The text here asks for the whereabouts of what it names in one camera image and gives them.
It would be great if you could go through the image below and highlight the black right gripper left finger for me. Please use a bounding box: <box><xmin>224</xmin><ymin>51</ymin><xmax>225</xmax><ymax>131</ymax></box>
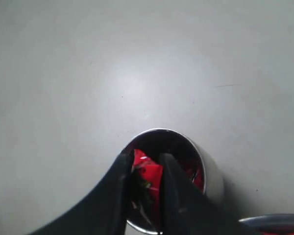
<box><xmin>33</xmin><ymin>153</ymin><xmax>134</xmax><ymax>235</ymax></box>

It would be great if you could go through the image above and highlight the red candy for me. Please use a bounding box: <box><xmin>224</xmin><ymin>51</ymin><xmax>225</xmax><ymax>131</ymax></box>
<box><xmin>132</xmin><ymin>149</ymin><xmax>163</xmax><ymax>197</ymax></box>

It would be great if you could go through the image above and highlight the steel bowl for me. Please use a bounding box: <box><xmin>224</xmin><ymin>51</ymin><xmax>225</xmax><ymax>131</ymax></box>
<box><xmin>239</xmin><ymin>213</ymin><xmax>294</xmax><ymax>235</ymax></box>

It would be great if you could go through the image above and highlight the stainless steel cup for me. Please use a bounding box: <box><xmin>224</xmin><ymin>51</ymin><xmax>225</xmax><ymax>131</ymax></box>
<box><xmin>122</xmin><ymin>129</ymin><xmax>223</xmax><ymax>235</ymax></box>

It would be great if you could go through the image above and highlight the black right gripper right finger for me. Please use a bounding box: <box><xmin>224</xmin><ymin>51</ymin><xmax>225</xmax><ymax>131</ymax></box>
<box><xmin>159</xmin><ymin>154</ymin><xmax>255</xmax><ymax>235</ymax></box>

